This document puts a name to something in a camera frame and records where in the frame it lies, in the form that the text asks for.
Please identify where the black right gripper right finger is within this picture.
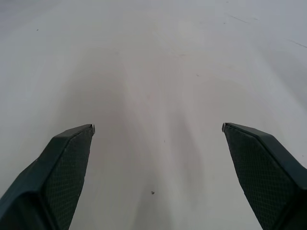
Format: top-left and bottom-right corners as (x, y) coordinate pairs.
(221, 122), (307, 230)

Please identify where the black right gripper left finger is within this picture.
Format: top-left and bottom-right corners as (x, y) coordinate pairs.
(0, 124), (96, 230)

